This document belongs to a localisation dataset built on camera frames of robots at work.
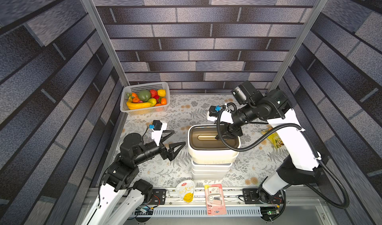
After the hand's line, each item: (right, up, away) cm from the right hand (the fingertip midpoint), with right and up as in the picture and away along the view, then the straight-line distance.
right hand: (215, 127), depth 60 cm
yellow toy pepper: (-34, +20, +54) cm, 67 cm away
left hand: (-15, -4, 0) cm, 16 cm away
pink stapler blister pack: (+1, -37, +11) cm, 39 cm away
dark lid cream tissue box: (-2, -16, 0) cm, 16 cm away
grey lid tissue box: (-1, -20, +5) cm, 21 cm away
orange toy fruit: (-31, +13, +47) cm, 58 cm away
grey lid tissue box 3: (-1, -31, +19) cm, 36 cm away
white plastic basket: (-44, +15, +46) cm, 66 cm away
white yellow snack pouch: (-13, -31, +8) cm, 34 cm away
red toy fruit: (-40, +19, +53) cm, 69 cm away
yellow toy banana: (-52, +10, +40) cm, 66 cm away
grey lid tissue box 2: (-1, -24, +9) cm, 26 cm away
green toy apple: (-39, +13, +45) cm, 61 cm away
